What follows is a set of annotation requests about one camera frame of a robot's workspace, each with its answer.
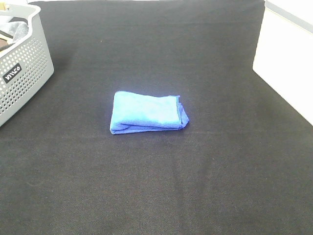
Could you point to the blue microfiber towel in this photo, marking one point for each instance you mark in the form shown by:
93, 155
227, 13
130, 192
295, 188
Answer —
133, 113

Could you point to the black table cloth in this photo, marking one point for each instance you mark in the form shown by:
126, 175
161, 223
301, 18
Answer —
243, 165

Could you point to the grey perforated plastic basket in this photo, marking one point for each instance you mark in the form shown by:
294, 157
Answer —
25, 66

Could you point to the white plastic storage crate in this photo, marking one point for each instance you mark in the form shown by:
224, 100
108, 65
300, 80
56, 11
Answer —
284, 52

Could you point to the grey towel in basket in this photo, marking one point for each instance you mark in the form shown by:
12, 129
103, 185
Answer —
13, 31

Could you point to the yellow and black cloth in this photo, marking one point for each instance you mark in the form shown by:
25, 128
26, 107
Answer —
6, 41

